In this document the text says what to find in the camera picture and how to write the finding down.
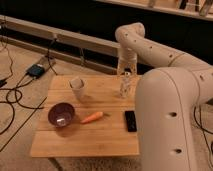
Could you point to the black remote control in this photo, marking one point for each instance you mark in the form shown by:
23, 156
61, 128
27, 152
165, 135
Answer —
130, 121

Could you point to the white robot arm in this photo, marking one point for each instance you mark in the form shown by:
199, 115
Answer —
164, 98

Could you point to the wooden table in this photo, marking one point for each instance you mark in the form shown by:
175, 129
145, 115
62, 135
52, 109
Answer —
107, 136

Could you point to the clear plastic bottle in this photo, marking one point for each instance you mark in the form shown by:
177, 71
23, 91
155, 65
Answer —
125, 86

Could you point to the black power adapter box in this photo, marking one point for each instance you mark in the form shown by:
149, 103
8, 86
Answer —
35, 71

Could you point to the long beige baseboard ledge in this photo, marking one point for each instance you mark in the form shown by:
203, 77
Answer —
63, 36

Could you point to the beige paper cup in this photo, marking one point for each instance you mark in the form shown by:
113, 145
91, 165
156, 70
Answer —
78, 87

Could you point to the orange carrot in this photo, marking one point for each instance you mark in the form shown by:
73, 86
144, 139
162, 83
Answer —
93, 117

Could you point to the purple bowl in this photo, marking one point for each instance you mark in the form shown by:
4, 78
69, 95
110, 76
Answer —
61, 114

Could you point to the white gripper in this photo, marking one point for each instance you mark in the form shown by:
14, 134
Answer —
127, 59

